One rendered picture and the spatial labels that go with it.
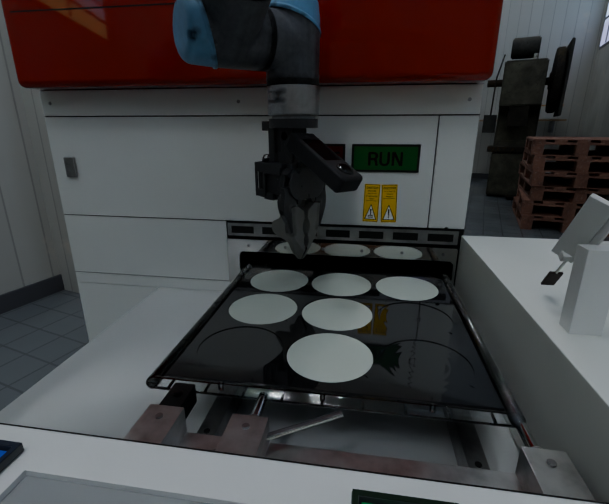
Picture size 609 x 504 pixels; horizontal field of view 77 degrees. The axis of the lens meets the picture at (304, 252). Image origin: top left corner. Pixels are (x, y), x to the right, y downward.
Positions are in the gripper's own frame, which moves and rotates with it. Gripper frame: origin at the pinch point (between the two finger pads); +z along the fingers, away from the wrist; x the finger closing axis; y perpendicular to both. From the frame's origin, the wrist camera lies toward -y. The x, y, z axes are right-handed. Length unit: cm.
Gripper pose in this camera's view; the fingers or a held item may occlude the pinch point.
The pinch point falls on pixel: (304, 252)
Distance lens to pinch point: 60.7
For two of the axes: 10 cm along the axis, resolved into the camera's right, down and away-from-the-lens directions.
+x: -7.0, 2.3, -6.8
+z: 0.0, 9.5, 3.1
